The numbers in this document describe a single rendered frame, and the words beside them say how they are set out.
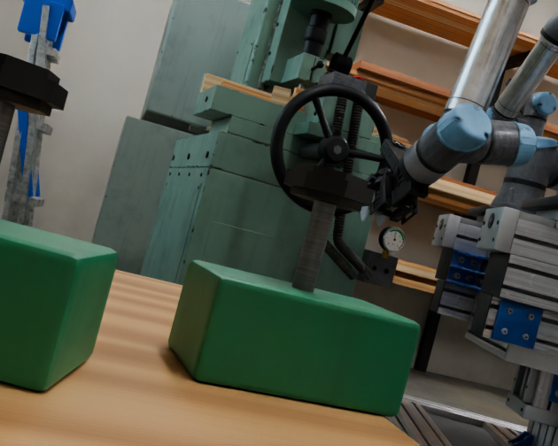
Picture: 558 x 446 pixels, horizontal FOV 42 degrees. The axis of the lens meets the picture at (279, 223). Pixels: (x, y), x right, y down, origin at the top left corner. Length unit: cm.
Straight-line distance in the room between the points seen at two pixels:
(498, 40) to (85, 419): 124
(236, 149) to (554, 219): 72
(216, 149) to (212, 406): 141
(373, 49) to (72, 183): 194
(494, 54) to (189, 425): 120
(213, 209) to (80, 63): 259
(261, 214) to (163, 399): 144
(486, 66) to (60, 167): 307
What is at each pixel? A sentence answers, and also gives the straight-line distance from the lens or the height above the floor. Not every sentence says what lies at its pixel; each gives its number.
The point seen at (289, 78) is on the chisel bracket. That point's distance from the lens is 195.
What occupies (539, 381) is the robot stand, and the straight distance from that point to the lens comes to 184.
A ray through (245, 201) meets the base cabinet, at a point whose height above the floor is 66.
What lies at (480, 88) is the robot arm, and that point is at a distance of 138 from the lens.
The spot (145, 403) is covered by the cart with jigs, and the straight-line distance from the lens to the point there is 28.
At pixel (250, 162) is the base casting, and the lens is 171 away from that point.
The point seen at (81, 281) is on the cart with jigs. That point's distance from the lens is 27.
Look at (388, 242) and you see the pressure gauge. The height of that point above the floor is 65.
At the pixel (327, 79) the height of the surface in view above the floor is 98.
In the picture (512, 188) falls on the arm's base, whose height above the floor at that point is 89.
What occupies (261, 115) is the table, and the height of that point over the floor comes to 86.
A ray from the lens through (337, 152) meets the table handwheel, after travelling 157.
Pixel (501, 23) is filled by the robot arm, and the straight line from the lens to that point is 143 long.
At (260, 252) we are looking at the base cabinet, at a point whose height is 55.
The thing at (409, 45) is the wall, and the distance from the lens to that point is 460.
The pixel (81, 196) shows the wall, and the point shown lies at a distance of 413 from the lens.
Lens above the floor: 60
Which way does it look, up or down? 1 degrees up
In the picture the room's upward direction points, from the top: 15 degrees clockwise
